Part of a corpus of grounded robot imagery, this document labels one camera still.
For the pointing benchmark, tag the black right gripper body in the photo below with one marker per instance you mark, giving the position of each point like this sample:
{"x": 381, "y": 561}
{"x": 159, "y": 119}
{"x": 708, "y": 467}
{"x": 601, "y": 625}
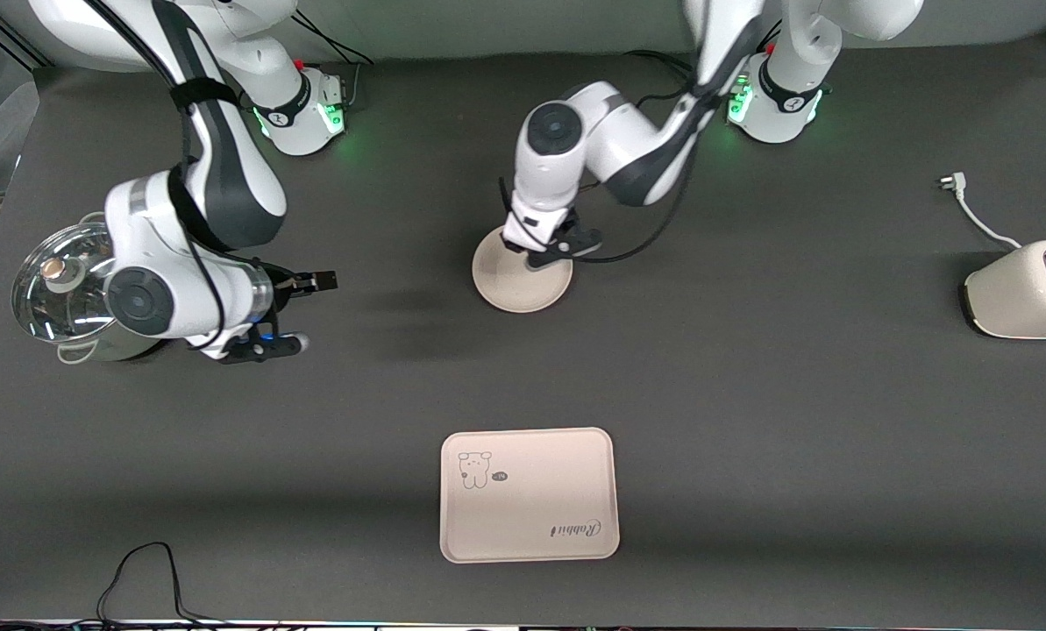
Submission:
{"x": 288, "y": 287}

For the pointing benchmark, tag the round beige plate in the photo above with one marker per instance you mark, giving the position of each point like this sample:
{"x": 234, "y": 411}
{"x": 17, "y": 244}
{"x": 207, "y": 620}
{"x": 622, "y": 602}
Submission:
{"x": 522, "y": 289}

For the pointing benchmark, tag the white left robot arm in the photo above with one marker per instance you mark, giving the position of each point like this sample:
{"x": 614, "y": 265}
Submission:
{"x": 601, "y": 131}

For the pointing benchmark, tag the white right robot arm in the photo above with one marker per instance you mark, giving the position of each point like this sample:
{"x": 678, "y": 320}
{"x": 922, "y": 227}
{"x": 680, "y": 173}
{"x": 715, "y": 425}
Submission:
{"x": 224, "y": 166}

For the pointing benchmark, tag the beige rectangular tray bear print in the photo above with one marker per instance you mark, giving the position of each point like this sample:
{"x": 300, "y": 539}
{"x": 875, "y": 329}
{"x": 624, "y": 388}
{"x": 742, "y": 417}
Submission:
{"x": 530, "y": 495}

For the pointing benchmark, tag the pale cooker pot glass lid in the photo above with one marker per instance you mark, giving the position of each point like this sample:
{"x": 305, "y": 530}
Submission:
{"x": 58, "y": 289}

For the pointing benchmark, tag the white toaster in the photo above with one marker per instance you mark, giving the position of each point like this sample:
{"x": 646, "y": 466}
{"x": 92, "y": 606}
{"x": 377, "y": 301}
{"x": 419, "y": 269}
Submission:
{"x": 1022, "y": 298}

